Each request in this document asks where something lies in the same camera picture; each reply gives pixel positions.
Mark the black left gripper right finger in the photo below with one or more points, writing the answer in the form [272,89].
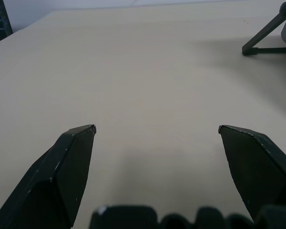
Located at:
[255,171]

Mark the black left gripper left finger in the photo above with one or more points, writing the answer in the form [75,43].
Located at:
[62,176]

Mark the black folding board stand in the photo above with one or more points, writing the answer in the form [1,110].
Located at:
[264,35]

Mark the dark ribbed crate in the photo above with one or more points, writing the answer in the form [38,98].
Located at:
[0,17]

